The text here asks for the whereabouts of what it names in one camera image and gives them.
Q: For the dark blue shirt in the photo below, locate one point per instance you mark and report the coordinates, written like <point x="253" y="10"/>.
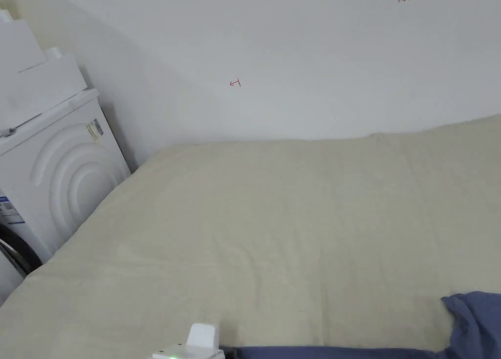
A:
<point x="475" y="327"/>

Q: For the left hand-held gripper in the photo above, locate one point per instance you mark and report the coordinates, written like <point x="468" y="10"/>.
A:
<point x="201" y="341"/>

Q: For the bed with beige sheet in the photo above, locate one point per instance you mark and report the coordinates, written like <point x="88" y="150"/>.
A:
<point x="250" y="226"/>

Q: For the white washing machine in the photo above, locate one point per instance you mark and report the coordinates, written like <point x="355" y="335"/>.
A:
<point x="51" y="171"/>

